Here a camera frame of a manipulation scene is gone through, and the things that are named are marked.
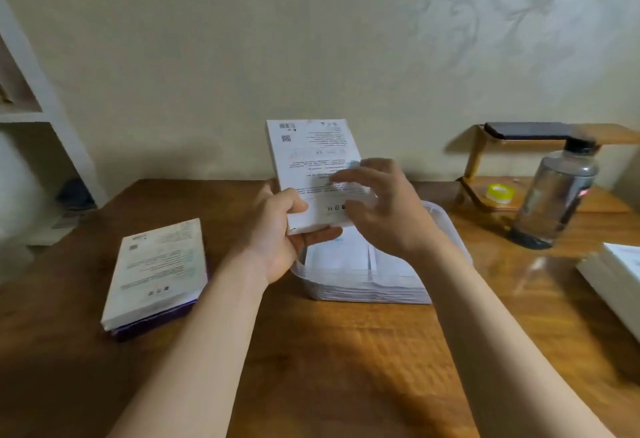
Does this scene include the person's right hand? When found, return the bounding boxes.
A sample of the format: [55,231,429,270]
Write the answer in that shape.
[329,158,446,261]

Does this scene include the dark blue bundle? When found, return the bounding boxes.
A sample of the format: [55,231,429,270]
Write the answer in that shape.
[55,178,96,209]

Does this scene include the yellow tape roll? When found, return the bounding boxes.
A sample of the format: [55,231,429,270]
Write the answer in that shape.
[485,184,516,206]

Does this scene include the white papers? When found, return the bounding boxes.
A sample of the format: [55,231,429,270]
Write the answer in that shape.
[27,210,96,246]

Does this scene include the person's right forearm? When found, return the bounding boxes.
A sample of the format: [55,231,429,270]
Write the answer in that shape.
[409,237,616,438]

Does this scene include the white box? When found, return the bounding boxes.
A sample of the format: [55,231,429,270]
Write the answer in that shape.
[576,252,640,343]

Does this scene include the clear bottle with black cap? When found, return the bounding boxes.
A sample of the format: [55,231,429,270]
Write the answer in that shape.
[507,136,600,250]

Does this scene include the small wooden desk shelf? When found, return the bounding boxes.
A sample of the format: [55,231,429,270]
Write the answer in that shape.
[455,122,640,215]

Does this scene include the clear plastic container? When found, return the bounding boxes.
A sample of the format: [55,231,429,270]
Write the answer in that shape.
[292,200,475,305]

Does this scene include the person's left forearm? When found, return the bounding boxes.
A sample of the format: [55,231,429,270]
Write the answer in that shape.
[107,257,271,438]

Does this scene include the black smartphone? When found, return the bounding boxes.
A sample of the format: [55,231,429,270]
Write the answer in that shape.
[483,122,576,142]

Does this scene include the white bookshelf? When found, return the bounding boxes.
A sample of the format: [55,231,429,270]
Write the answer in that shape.
[0,0,109,273]

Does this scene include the person's left hand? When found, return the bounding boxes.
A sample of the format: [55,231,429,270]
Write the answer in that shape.
[239,180,343,286]

